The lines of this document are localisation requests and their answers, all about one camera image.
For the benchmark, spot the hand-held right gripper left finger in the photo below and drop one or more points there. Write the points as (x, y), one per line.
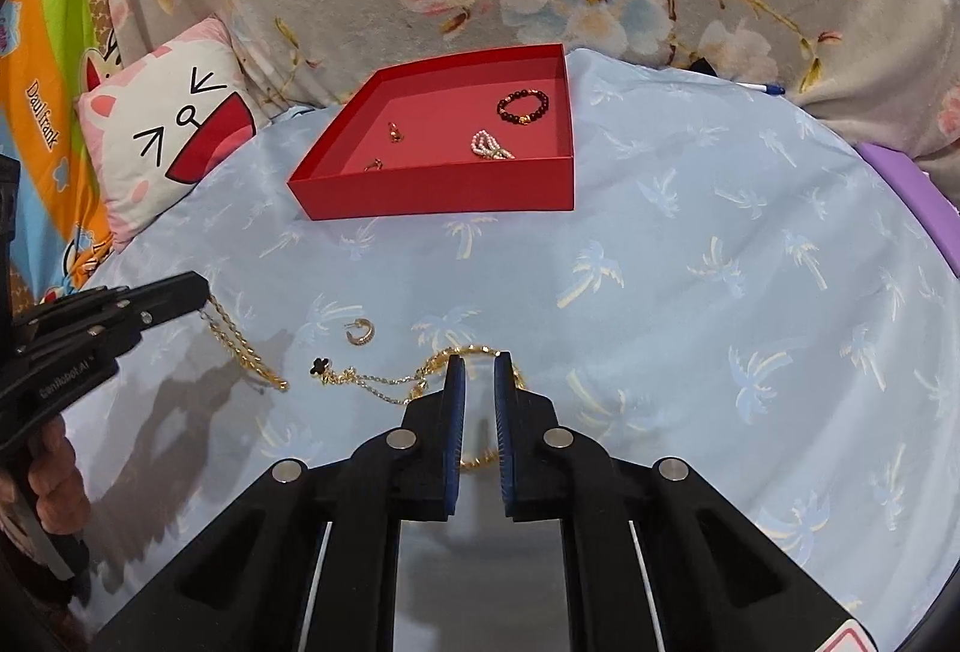
(454, 442)

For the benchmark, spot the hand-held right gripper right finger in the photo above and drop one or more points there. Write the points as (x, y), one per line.
(504, 442)

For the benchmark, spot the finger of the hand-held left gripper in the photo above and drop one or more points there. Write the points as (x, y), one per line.
(165, 299)

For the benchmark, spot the gold braided bangle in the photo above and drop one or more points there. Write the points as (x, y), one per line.
(476, 349)

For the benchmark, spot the red cardboard box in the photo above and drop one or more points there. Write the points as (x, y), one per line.
(450, 187)

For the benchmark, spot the gold hoop earring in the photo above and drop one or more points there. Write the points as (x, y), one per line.
(394, 135)
(365, 338)

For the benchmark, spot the person's left hand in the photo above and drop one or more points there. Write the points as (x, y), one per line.
(60, 479)

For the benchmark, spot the white cat face pillow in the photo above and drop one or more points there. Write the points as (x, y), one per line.
(150, 120)

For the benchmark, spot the colourful printed cloth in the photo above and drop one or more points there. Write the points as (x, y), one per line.
(45, 97)

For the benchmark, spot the blue capped pen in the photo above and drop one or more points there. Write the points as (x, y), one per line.
(772, 90)

